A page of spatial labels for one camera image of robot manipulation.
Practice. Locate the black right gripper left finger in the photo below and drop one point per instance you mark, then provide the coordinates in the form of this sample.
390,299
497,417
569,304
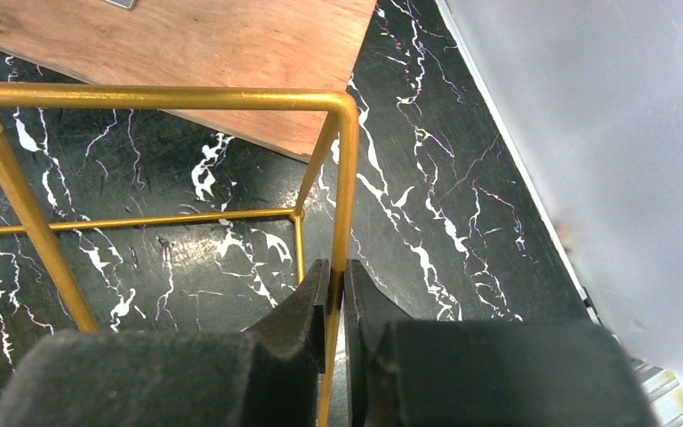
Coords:
265,375

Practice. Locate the grey metal bracket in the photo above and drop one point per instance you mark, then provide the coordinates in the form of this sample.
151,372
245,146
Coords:
127,5

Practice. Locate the wooden board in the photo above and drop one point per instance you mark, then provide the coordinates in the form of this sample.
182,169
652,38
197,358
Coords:
273,73

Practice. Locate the gold wire wine rack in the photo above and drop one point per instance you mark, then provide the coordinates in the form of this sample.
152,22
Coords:
341,177

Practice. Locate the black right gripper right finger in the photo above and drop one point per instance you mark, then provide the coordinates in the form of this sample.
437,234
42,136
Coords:
404,371

